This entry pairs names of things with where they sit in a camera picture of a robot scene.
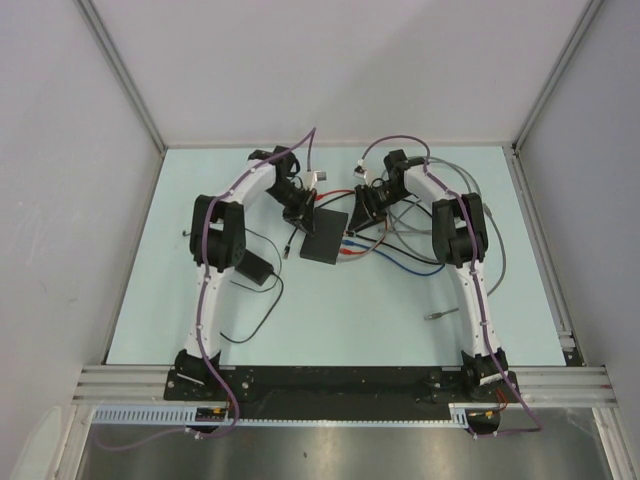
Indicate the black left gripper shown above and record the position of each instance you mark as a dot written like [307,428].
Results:
[304,209]

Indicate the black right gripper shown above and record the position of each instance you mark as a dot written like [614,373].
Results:
[366,206]

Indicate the black network switch box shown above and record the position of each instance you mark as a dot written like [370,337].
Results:
[325,244]

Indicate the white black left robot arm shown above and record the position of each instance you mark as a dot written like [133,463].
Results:
[218,245]

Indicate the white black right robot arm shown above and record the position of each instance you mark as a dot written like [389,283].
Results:
[459,242]

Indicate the black power adapter brick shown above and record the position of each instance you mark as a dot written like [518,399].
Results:
[255,268]

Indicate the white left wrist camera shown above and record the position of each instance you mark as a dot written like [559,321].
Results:
[312,177]

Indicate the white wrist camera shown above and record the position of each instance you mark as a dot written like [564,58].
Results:
[312,177]
[362,173]

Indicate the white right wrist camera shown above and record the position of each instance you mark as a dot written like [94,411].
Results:
[362,173]

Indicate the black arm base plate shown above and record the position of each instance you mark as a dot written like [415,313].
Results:
[297,389]

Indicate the aluminium front frame rail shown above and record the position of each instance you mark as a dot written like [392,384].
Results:
[537,386]

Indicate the grey slotted cable duct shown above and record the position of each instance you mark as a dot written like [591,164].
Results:
[437,416]

